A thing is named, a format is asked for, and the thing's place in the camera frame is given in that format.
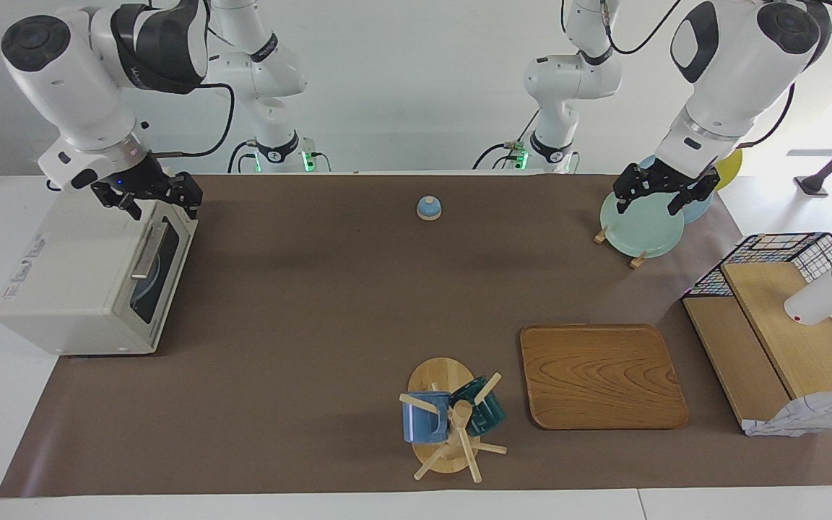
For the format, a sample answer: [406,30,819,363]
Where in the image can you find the glass oven door with handle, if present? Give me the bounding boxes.
[127,201,199,355]

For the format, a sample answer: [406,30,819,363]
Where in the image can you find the light blue ridged plate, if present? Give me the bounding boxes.
[133,249,165,324]

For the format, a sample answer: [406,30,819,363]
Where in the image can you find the beige toaster oven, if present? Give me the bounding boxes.
[0,189,199,356]

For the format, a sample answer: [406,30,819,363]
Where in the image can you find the light blue smooth plate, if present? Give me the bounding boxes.
[638,154,715,225]

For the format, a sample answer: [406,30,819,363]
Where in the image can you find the pale green plate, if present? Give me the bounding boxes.
[599,189,685,259]

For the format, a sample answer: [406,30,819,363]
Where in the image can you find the wooden plate rack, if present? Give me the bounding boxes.
[594,224,649,270]

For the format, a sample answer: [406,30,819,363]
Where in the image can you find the yellow plate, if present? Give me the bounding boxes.
[712,148,744,191]

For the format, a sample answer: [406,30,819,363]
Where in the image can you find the brown table mat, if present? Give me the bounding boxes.
[0,173,832,499]

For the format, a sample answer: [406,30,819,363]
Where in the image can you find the white cup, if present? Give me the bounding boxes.
[784,246,832,326]

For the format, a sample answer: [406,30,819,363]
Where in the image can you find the rectangular wooden tray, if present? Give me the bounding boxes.
[519,324,690,431]

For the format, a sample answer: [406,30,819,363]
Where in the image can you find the wooden two-tier shelf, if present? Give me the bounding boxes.
[682,261,832,434]

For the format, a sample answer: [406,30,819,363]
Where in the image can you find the dark green mug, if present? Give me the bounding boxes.
[451,376,506,437]

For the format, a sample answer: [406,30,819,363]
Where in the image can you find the wooden mug tree stand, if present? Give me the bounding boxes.
[398,357,508,484]

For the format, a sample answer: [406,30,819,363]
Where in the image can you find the blue mug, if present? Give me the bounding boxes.
[402,391,453,444]

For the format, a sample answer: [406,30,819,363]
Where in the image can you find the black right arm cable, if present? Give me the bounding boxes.
[149,82,236,158]

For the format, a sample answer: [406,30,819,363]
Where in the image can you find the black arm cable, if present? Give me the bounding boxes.
[149,82,236,158]
[560,0,832,147]

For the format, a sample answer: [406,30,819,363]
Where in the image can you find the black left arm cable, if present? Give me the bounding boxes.
[560,0,832,147]

